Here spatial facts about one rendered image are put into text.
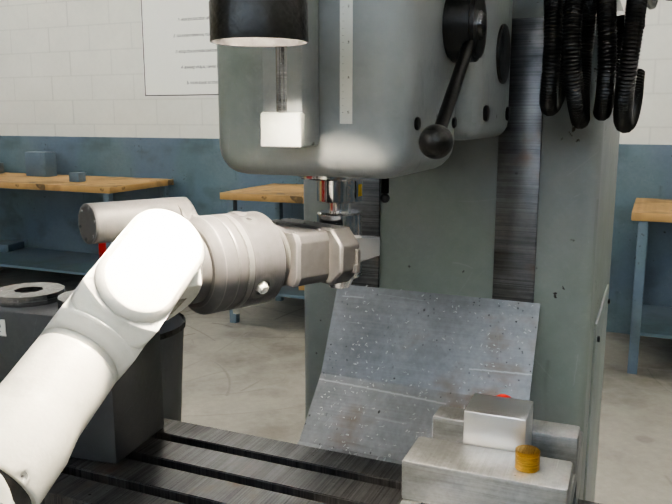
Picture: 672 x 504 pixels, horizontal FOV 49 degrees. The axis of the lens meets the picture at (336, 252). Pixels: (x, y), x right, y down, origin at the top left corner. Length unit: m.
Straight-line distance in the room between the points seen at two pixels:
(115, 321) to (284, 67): 0.26
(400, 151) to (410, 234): 0.49
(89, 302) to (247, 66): 0.28
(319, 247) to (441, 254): 0.46
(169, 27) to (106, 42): 0.63
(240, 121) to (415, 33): 0.18
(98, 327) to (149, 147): 5.64
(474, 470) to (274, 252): 0.27
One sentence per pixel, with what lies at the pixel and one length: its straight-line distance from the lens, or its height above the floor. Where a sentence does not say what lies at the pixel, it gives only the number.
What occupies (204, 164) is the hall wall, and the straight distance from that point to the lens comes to 5.88.
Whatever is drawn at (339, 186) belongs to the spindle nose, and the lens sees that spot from 0.74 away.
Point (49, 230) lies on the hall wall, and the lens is 6.99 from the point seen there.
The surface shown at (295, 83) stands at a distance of 0.64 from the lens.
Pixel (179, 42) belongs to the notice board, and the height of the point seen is 1.93.
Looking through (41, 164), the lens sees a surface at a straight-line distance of 6.50.
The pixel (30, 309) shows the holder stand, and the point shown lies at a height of 1.13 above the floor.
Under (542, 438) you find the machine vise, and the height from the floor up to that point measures 1.04.
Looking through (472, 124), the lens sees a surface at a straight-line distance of 0.83.
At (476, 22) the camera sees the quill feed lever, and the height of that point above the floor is 1.46.
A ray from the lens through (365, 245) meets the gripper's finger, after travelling 0.75.
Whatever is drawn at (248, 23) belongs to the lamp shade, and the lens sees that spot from 0.53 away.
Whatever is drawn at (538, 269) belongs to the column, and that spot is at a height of 1.15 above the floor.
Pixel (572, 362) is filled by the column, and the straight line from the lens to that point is 1.13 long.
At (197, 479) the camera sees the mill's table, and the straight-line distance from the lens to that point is 0.93.
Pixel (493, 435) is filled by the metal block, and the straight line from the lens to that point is 0.75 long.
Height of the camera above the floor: 1.37
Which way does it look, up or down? 10 degrees down
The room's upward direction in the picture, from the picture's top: straight up
